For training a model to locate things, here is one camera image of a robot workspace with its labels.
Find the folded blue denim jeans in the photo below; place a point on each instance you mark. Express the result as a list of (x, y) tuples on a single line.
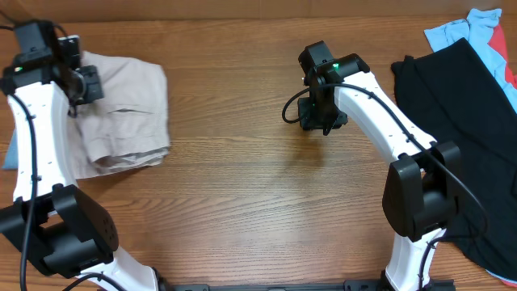
[(11, 159)]

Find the beige khaki shorts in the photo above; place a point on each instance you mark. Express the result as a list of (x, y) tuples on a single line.
[(128, 127)]

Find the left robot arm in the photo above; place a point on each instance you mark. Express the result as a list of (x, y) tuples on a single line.
[(56, 227)]

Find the black garment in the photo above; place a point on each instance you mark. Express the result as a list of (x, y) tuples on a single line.
[(451, 95)]

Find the red garment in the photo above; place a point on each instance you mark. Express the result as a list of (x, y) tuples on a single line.
[(498, 43)]

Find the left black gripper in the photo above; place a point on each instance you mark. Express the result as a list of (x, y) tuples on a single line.
[(93, 92)]

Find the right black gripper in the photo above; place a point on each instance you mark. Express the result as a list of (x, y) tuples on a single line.
[(308, 122)]

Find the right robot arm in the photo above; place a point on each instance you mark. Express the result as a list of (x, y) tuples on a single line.
[(420, 198)]

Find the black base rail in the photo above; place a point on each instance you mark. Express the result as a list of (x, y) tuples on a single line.
[(282, 287)]

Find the light blue garment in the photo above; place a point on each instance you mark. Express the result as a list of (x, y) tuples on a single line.
[(477, 28)]

